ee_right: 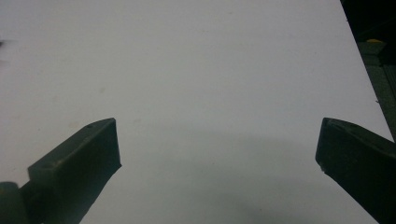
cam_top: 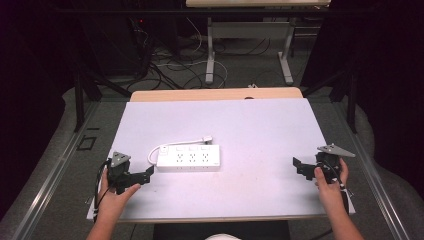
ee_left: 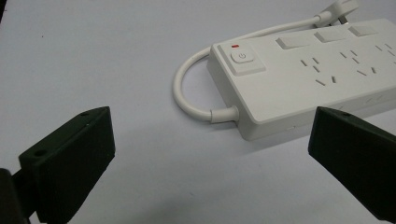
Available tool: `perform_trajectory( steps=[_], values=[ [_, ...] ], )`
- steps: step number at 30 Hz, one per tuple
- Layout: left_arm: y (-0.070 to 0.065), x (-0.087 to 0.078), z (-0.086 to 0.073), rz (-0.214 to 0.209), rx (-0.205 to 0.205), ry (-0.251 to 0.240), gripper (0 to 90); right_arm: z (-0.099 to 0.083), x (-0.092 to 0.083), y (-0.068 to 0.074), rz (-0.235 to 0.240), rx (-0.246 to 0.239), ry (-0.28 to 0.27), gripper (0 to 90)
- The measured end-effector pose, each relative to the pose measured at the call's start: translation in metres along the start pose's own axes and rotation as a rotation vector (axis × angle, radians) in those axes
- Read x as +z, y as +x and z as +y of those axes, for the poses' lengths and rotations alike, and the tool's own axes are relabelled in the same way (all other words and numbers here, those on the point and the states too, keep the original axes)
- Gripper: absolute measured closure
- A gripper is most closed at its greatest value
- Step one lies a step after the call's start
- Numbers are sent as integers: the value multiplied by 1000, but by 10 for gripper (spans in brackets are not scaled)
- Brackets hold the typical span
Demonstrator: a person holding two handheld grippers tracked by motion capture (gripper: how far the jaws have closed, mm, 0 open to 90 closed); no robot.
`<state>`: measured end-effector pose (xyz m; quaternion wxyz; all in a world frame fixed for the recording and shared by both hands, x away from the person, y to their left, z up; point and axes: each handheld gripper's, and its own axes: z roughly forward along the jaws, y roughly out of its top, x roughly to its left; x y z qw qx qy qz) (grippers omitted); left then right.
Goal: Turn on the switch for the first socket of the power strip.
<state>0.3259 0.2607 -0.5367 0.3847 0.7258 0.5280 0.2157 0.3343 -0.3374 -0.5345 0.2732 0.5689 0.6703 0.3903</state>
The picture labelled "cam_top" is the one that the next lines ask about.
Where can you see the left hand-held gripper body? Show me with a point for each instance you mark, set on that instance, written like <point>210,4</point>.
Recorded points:
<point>119,170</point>

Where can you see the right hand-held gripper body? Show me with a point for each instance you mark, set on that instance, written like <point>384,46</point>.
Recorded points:
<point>330,159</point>

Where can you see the white power strip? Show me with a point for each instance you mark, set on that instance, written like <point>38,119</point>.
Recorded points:
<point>188,158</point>

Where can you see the person's right hand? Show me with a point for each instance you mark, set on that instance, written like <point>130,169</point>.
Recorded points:
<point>328,190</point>

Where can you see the person's left hand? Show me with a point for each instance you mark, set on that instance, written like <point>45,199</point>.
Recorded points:
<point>115,198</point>

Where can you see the black metal stand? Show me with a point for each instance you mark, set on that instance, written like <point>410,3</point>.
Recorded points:
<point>350,100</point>
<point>80,100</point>

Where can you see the dark cloth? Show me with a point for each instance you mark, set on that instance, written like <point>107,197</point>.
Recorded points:
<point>186,230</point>

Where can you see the white table mat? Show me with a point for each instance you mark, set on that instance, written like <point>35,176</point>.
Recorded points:
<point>233,123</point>

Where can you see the person's white clothing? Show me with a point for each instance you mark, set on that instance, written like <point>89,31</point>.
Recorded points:
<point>222,237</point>

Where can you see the dark curtain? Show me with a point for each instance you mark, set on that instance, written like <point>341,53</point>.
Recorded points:
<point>30,66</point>
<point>390,66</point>

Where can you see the black equipment cabinet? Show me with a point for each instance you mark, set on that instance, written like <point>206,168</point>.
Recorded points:
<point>113,46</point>

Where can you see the white desk with grey legs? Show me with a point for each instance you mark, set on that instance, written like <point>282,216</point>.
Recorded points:
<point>250,30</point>

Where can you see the aluminium floor rail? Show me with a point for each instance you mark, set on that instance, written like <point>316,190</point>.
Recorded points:
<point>53,170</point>
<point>376,173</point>

